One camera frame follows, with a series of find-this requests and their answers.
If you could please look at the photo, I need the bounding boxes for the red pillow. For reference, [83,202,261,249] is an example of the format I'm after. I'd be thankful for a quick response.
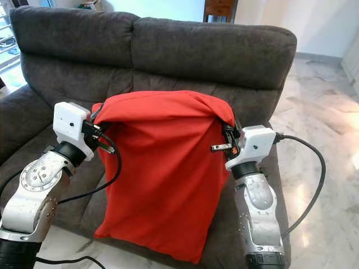
[91,90,236,264]

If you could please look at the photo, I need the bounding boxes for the grey fabric sofa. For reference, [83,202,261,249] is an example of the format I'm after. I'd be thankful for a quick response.
[0,6,298,269]

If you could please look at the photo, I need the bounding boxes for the brown wooden cabinet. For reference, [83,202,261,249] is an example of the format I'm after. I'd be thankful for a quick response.
[204,0,235,23]

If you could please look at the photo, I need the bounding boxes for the white window grille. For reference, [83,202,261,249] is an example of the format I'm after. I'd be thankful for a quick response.
[0,6,15,73]

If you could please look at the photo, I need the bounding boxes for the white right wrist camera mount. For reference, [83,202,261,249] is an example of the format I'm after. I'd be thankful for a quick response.
[224,125,277,170]

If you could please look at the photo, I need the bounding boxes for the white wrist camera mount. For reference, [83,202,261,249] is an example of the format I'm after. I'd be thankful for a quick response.
[224,125,277,170]
[53,101,94,161]

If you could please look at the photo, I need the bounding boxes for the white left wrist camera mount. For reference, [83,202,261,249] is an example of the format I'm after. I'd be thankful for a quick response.
[53,101,94,161]

